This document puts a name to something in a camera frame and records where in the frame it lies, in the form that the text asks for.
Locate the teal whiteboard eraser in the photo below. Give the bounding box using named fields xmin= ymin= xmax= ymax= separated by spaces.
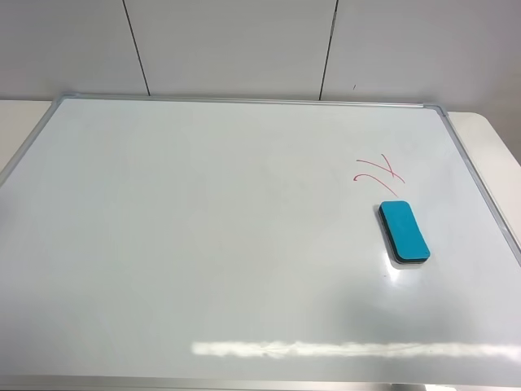
xmin=379 ymin=200 xmax=431 ymax=264

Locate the red marker scribble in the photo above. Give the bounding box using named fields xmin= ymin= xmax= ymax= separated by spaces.
xmin=352 ymin=154 xmax=406 ymax=199

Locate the white whiteboard with aluminium frame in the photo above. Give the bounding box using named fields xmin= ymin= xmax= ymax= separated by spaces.
xmin=1 ymin=95 xmax=520 ymax=390

